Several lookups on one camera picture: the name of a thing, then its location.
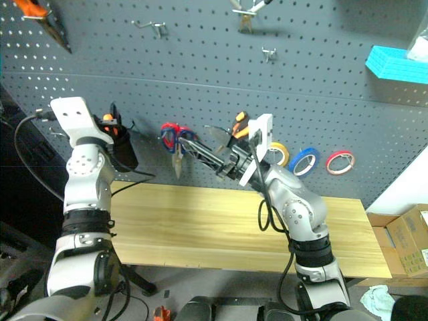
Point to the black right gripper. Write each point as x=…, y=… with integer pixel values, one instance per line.
x=239, y=162

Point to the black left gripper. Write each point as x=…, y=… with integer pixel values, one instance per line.
x=125, y=150

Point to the blue tape roll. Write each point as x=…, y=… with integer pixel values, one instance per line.
x=292, y=164

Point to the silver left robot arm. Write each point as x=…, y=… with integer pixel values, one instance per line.
x=83, y=200

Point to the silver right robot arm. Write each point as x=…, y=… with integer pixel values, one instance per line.
x=301, y=207

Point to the silver pegboard hook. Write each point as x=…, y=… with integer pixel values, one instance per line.
x=267, y=53
x=58, y=133
x=240, y=12
x=40, y=15
x=154, y=25

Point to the yellowish brown tape roll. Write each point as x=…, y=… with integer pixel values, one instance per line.
x=287, y=154

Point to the dark grey pegboard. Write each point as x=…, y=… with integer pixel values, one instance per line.
x=301, y=100

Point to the red tape roll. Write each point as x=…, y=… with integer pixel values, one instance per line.
x=328, y=164

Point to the black table leg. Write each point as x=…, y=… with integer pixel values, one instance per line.
x=140, y=281

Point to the dark rounded shape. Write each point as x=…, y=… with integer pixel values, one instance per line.
x=195, y=311
x=277, y=312

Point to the small cardboard box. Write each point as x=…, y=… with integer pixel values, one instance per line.
x=378, y=220

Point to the cyan plastic bin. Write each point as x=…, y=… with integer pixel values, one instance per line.
x=394, y=67

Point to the large cardboard box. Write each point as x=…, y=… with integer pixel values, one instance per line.
x=411, y=240

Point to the pale green cloth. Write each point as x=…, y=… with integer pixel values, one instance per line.
x=378, y=299

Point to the black rounded object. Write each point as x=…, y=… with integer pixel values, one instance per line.
x=411, y=311

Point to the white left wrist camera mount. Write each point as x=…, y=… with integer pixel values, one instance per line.
x=72, y=115

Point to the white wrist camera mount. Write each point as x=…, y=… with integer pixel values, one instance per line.
x=262, y=128
x=72, y=115

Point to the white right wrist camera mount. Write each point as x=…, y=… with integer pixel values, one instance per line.
x=262, y=128

